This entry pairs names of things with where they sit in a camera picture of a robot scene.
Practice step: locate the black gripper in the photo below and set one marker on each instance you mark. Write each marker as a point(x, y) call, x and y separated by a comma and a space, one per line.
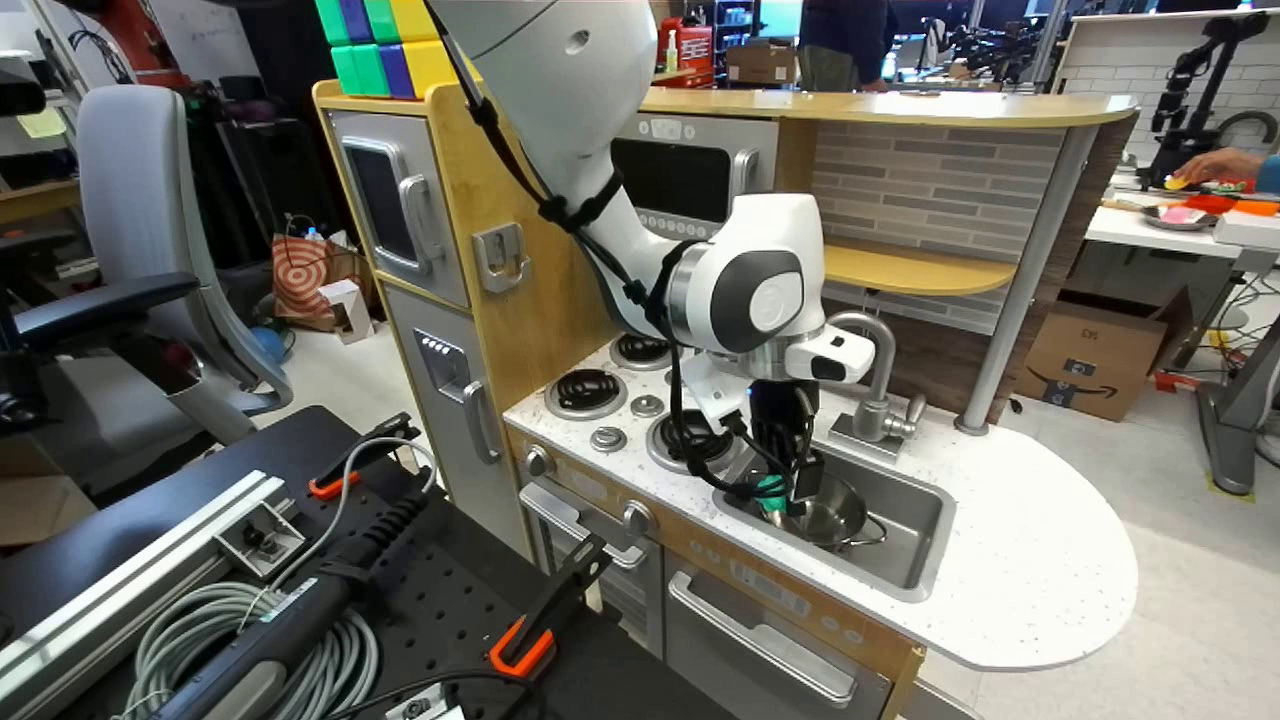
point(780, 416)

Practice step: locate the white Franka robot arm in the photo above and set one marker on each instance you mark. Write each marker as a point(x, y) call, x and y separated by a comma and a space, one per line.
point(561, 81)

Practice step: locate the silver metal pot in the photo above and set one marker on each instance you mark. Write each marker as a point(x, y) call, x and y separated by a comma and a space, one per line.
point(840, 515)

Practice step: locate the grey toy sink basin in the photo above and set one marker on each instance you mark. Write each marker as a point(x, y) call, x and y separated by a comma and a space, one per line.
point(906, 515)

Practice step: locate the grey toy faucet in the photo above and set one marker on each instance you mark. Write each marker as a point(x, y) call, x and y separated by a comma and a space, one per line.
point(883, 403)

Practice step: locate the black toy stove burner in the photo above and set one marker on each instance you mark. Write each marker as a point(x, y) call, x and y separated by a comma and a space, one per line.
point(659, 446)
point(642, 350)
point(586, 391)

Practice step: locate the wooden toy kitchen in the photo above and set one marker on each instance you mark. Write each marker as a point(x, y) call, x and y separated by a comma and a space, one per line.
point(1042, 560)

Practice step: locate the silver toy microwave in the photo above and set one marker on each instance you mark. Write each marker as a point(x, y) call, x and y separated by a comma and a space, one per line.
point(672, 183)

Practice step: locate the silver stove knob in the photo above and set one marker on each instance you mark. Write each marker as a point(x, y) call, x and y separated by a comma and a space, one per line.
point(609, 437)
point(646, 405)

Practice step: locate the large brown cardboard box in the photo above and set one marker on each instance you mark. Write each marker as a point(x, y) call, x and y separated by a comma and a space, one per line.
point(1095, 353)

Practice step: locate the silver lower cabinet door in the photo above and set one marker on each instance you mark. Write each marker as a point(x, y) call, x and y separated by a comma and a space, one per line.
point(441, 413)

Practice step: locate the red container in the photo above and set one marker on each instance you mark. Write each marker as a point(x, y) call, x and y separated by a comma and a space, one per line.
point(694, 56)

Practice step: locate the person in dark shirt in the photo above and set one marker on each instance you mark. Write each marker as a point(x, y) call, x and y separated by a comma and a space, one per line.
point(840, 43)

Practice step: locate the white desk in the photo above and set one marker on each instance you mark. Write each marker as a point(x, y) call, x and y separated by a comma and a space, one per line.
point(1160, 232)

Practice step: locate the dark desk leg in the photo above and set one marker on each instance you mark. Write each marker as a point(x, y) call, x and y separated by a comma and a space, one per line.
point(1240, 413)

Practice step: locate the silver windowed cabinet door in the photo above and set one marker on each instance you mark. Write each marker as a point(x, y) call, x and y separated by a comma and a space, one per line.
point(382, 202)

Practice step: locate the red patterned bag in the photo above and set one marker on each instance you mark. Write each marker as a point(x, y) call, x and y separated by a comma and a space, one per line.
point(305, 273)

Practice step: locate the person in teal shirt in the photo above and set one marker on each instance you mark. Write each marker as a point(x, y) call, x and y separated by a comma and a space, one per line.
point(1221, 165)

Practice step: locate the white patterned partition panel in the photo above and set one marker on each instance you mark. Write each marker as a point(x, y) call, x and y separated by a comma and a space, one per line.
point(1132, 66)

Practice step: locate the yellow foam block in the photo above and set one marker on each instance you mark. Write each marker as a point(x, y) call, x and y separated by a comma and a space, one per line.
point(418, 16)
point(427, 66)

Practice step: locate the black articulated stand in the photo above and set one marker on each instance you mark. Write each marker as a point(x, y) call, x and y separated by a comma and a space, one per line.
point(1192, 81)

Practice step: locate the blue foam block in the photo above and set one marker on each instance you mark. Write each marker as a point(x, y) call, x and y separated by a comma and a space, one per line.
point(396, 66)
point(350, 16)

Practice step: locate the green foam block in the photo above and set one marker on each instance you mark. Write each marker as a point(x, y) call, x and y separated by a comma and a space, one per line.
point(359, 66)
point(382, 16)

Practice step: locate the silver aluminium extrusion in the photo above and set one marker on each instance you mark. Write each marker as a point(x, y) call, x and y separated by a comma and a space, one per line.
point(135, 574)

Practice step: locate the grey armrest office chair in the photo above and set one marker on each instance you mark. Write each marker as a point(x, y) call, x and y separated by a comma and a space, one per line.
point(135, 174)

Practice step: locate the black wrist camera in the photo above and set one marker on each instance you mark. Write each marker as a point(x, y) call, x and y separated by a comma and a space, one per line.
point(706, 455)

